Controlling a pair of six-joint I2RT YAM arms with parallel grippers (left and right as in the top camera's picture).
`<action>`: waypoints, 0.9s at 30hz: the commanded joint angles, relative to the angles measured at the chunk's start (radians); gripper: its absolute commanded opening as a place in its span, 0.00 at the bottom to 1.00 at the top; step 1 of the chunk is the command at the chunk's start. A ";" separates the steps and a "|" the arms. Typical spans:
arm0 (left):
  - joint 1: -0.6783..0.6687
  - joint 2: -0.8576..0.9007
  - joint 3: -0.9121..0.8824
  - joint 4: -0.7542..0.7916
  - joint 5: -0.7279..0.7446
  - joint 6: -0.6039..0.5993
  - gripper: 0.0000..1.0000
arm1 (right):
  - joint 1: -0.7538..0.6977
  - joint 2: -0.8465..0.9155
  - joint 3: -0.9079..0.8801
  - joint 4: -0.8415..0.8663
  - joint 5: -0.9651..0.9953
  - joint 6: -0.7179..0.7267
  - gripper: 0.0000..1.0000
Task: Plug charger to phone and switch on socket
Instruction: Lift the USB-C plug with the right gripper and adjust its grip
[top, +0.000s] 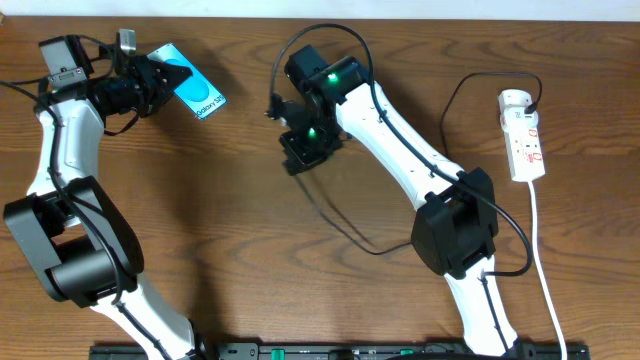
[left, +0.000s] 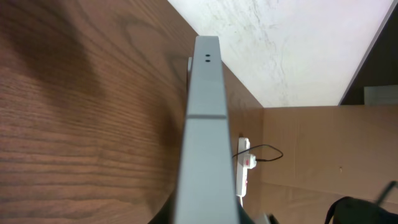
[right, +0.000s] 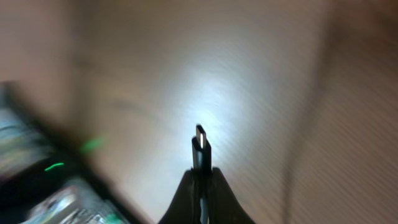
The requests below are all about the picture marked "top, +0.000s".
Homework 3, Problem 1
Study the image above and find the Galaxy S25 smartphone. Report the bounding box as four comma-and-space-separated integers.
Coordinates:
147, 43, 227, 120

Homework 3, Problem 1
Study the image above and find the black USB charging cable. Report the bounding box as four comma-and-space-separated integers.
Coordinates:
292, 71, 544, 256

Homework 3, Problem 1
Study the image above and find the white power strip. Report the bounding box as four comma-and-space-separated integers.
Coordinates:
498, 89, 545, 183

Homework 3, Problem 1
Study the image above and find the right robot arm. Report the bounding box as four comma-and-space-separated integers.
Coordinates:
269, 45, 517, 356

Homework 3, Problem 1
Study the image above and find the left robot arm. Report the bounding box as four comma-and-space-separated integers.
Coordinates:
3, 29, 207, 359

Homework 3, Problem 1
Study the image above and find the white USB charger plug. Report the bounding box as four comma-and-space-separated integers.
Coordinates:
500, 106, 539, 133

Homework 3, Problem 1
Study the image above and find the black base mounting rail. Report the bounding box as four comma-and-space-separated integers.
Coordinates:
88, 342, 592, 360

